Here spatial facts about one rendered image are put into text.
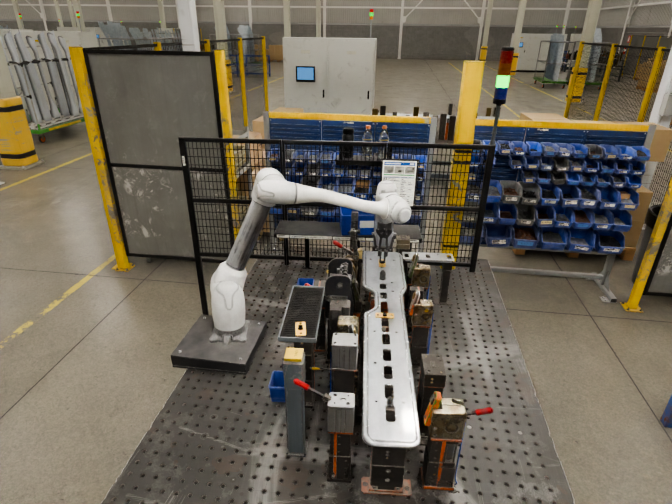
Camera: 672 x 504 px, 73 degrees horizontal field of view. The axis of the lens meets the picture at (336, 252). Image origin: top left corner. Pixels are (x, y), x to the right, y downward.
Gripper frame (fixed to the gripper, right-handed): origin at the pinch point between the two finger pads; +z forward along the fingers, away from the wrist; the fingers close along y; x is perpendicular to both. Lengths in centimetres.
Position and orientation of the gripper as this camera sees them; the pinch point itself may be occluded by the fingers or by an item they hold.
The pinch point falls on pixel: (382, 256)
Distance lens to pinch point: 245.3
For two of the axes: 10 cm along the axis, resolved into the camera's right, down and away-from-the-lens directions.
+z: -0.1, 9.0, 4.4
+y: 10.0, 0.4, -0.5
